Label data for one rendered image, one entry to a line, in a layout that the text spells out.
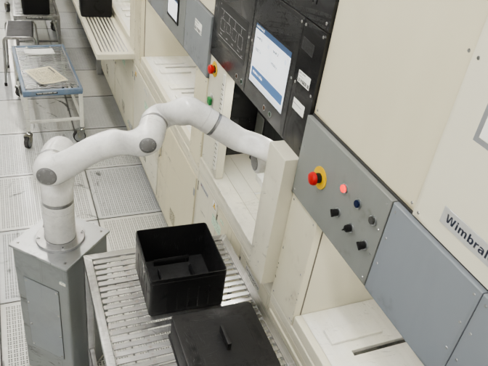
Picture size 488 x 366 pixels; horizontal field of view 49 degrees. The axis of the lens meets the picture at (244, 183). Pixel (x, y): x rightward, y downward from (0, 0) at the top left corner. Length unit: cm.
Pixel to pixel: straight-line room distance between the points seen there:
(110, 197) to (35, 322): 146
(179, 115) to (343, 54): 66
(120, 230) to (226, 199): 130
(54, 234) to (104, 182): 176
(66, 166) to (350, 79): 106
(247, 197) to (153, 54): 170
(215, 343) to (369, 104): 90
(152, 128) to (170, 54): 200
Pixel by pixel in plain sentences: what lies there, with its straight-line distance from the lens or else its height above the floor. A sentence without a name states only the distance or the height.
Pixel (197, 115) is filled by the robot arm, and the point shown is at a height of 140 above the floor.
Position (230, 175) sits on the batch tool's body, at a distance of 253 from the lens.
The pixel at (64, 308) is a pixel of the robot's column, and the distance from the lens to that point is 236.
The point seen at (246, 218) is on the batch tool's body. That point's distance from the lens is 227.
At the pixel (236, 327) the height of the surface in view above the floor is 86.
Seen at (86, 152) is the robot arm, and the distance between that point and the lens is 199.
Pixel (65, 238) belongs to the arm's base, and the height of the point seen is 80.
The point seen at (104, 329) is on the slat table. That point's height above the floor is 76.
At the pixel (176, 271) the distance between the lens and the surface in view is 214.
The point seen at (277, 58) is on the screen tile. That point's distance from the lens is 179.
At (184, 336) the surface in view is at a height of 86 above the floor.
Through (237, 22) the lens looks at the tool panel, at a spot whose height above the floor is 162.
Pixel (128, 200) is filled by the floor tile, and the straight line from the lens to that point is 378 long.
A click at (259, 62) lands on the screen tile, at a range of 192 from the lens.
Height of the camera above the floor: 224
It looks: 34 degrees down
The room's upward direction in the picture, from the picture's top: 9 degrees clockwise
